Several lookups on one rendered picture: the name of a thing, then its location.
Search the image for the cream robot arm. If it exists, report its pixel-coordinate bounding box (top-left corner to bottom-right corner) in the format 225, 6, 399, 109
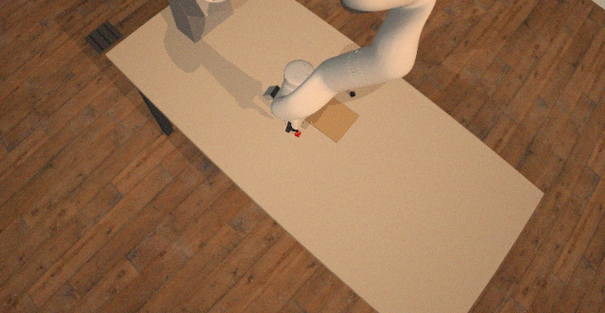
263, 0, 436, 121

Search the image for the tan square mat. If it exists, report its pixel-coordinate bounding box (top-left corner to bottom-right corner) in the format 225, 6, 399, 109
306, 97, 359, 143

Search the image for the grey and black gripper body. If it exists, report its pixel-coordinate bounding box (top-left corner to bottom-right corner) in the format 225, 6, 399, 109
289, 118, 305, 130

